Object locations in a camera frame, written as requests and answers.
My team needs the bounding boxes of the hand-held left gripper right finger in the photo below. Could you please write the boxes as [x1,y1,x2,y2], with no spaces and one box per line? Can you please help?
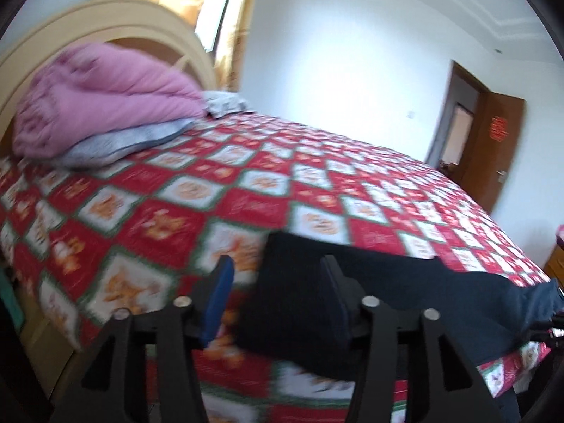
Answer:
[321,255,503,423]

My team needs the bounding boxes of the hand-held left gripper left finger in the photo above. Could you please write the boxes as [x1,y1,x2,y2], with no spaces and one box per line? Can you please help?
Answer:
[50,255,235,423]

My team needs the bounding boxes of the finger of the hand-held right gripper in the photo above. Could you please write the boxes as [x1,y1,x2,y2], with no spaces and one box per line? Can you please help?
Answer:
[526,313,564,342]

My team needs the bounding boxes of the dark navy pants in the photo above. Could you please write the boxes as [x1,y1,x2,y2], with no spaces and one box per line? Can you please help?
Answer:
[238,231,564,382]

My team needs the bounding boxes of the wooden nightstand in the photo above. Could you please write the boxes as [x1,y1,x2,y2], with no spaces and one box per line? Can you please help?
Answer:
[544,244,564,292]

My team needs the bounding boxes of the red checked printed blanket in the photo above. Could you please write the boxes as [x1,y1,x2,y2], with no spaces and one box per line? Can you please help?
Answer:
[0,112,551,423]

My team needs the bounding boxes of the brown wooden door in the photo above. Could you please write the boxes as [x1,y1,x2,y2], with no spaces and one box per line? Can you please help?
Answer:
[458,92,527,216]

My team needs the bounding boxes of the white patterned pillow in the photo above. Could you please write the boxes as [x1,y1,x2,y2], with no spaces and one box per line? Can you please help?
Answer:
[200,90,254,119]

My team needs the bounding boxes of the pink folded quilt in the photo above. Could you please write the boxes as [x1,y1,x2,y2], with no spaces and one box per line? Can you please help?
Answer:
[12,44,208,159]

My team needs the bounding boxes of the window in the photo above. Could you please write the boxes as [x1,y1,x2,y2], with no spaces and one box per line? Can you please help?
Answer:
[194,0,236,54]

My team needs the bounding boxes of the cream wooden headboard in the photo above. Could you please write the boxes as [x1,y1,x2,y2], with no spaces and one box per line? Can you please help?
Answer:
[0,0,219,155]

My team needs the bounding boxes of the wooden bed frame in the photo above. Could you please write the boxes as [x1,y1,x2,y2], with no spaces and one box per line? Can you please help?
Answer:
[18,286,89,401]

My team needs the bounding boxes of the dark wooden door frame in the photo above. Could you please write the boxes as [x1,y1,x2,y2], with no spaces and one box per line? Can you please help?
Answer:
[425,59,490,168]

